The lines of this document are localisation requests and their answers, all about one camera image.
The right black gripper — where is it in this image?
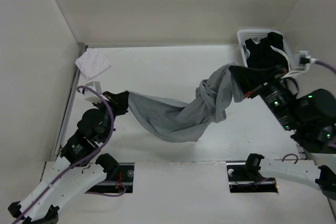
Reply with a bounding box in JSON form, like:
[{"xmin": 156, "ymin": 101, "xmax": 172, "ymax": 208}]
[{"xmin": 228, "ymin": 62, "xmax": 301, "ymax": 129}]

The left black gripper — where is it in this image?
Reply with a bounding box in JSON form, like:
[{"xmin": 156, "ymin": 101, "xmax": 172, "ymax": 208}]
[{"xmin": 92, "ymin": 91, "xmax": 129, "ymax": 143}]

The grey tank top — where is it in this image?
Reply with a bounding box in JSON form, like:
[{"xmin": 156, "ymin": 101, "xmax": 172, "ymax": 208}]
[{"xmin": 128, "ymin": 64, "xmax": 244, "ymax": 143}]

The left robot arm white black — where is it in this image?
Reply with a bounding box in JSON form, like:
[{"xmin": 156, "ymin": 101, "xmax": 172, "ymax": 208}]
[{"xmin": 8, "ymin": 91, "xmax": 129, "ymax": 223}]

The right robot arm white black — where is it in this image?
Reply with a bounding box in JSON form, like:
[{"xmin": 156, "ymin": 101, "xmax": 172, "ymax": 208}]
[{"xmin": 229, "ymin": 66, "xmax": 335, "ymax": 200}]

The black tank top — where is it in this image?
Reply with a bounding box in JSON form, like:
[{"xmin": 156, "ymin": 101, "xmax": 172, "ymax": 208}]
[{"xmin": 245, "ymin": 32, "xmax": 290, "ymax": 71}]

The folded white tank top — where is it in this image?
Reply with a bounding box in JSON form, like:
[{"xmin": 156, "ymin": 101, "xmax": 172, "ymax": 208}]
[{"xmin": 75, "ymin": 49, "xmax": 111, "ymax": 80}]

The white plastic basket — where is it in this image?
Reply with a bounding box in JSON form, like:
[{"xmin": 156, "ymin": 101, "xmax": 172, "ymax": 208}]
[{"xmin": 237, "ymin": 28, "xmax": 299, "ymax": 78}]

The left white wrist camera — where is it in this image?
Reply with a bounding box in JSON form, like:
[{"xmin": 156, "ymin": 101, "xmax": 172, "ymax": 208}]
[{"xmin": 82, "ymin": 81, "xmax": 102, "ymax": 103}]

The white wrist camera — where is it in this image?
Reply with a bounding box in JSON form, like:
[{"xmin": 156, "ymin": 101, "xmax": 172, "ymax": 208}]
[
  {"xmin": 82, "ymin": 81, "xmax": 102, "ymax": 103},
  {"xmin": 293, "ymin": 50, "xmax": 311, "ymax": 73}
]

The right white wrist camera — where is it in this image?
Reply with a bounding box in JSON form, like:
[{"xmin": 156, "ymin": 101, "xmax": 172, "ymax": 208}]
[{"xmin": 293, "ymin": 50, "xmax": 311, "ymax": 73}]

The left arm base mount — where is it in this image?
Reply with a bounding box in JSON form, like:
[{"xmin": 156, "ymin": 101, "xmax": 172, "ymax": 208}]
[{"xmin": 88, "ymin": 163, "xmax": 134, "ymax": 195}]

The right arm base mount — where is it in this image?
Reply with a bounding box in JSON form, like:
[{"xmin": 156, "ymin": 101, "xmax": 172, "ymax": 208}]
[{"xmin": 226, "ymin": 154, "xmax": 278, "ymax": 193}]

